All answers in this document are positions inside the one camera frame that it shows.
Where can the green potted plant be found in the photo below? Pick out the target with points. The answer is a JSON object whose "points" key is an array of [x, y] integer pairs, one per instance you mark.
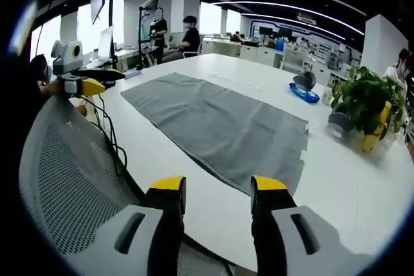
{"points": [[365, 95]]}

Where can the grey towel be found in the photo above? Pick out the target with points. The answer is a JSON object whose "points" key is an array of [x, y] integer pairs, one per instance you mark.
{"points": [[213, 124]]}

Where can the large dark monitor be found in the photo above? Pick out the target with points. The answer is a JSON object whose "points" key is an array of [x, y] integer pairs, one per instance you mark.
{"points": [[97, 1]]}

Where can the black monitor stand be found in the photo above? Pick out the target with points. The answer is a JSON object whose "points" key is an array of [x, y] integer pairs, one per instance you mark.
{"points": [[112, 24]]}

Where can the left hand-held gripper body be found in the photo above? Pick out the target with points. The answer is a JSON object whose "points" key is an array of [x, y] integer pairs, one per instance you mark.
{"points": [[66, 56]]}

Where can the white-backed monitor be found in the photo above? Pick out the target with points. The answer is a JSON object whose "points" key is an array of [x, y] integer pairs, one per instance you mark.
{"points": [[106, 43]]}

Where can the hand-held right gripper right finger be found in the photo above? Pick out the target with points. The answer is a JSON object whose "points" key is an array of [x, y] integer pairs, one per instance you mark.
{"points": [[291, 243]]}

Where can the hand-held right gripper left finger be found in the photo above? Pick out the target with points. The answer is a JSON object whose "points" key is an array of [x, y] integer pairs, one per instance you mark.
{"points": [[142, 243]]}

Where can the white table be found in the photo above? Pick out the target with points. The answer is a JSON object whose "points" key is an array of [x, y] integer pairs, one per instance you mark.
{"points": [[339, 185]]}

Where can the grey round object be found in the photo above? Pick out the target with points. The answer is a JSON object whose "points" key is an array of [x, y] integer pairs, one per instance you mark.
{"points": [[341, 122]]}

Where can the grey mesh office chair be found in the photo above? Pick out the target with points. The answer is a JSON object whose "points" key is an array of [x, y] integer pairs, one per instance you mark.
{"points": [[74, 172]]}

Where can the person's left hand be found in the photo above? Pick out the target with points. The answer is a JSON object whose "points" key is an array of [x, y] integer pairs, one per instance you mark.
{"points": [[51, 88]]}

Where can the blue packet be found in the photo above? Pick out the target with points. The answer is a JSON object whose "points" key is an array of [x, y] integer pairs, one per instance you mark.
{"points": [[304, 93]]}

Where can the white cup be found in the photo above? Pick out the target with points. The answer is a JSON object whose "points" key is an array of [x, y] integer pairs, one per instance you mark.
{"points": [[326, 95]]}

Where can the yellow plant pot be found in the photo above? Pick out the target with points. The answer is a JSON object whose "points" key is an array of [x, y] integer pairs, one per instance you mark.
{"points": [[375, 133]]}

